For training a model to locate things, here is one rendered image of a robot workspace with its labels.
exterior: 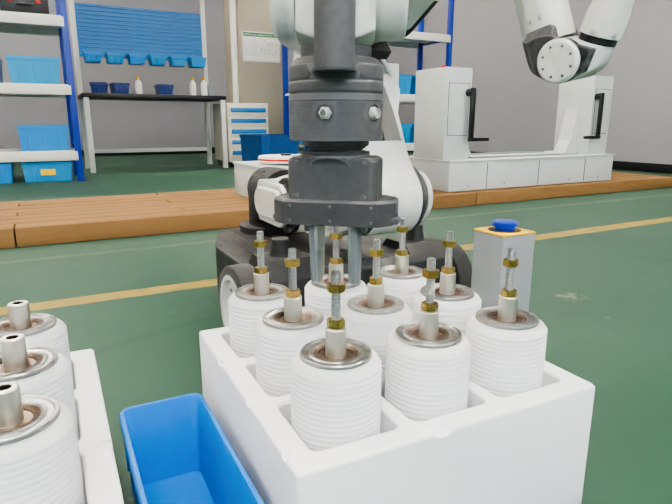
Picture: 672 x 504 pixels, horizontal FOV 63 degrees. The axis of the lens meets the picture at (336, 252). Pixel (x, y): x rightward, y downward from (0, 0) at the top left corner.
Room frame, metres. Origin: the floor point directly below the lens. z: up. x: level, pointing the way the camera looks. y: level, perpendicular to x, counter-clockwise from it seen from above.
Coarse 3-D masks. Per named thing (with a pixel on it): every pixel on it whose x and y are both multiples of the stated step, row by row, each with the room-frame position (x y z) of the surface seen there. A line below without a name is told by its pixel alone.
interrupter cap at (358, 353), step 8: (312, 344) 0.55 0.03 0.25; (320, 344) 0.55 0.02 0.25; (352, 344) 0.55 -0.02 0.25; (360, 344) 0.55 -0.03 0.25; (304, 352) 0.53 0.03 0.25; (312, 352) 0.53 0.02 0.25; (320, 352) 0.53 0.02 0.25; (352, 352) 0.53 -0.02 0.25; (360, 352) 0.53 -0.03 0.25; (368, 352) 0.53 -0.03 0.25; (304, 360) 0.51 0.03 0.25; (312, 360) 0.51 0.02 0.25; (320, 360) 0.51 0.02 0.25; (328, 360) 0.51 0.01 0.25; (336, 360) 0.51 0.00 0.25; (344, 360) 0.51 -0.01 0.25; (352, 360) 0.51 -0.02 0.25; (360, 360) 0.51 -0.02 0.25; (368, 360) 0.51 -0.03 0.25; (320, 368) 0.49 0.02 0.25; (328, 368) 0.49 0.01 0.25; (336, 368) 0.49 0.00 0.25; (344, 368) 0.49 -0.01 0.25; (352, 368) 0.50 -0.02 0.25
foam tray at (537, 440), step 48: (240, 384) 0.60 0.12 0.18; (384, 384) 0.62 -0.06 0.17; (576, 384) 0.60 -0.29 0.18; (240, 432) 0.59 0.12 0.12; (288, 432) 0.50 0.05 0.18; (384, 432) 0.53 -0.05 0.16; (432, 432) 0.50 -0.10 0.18; (480, 432) 0.52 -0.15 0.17; (528, 432) 0.55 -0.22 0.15; (576, 432) 0.59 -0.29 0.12; (288, 480) 0.45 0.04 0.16; (336, 480) 0.44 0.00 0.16; (384, 480) 0.47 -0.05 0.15; (432, 480) 0.49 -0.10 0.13; (480, 480) 0.52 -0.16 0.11; (528, 480) 0.56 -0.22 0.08; (576, 480) 0.59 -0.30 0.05
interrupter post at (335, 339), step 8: (328, 328) 0.53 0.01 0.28; (344, 328) 0.53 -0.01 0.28; (328, 336) 0.52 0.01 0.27; (336, 336) 0.52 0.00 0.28; (344, 336) 0.52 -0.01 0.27; (328, 344) 0.52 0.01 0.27; (336, 344) 0.52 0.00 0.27; (344, 344) 0.52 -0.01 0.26; (328, 352) 0.52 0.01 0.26; (336, 352) 0.52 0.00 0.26; (344, 352) 0.52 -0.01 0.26
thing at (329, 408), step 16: (304, 368) 0.50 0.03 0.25; (368, 368) 0.50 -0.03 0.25; (304, 384) 0.49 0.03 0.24; (320, 384) 0.49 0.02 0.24; (336, 384) 0.48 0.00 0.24; (352, 384) 0.49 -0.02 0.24; (368, 384) 0.50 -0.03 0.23; (304, 400) 0.49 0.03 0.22; (320, 400) 0.48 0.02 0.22; (336, 400) 0.48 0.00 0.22; (352, 400) 0.49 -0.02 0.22; (368, 400) 0.50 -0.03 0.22; (304, 416) 0.49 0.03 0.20; (320, 416) 0.49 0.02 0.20; (336, 416) 0.48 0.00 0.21; (352, 416) 0.49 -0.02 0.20; (368, 416) 0.50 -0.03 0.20; (304, 432) 0.50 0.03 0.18; (320, 432) 0.49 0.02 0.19; (336, 432) 0.48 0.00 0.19; (352, 432) 0.49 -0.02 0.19; (368, 432) 0.50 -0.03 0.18; (320, 448) 0.49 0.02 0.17
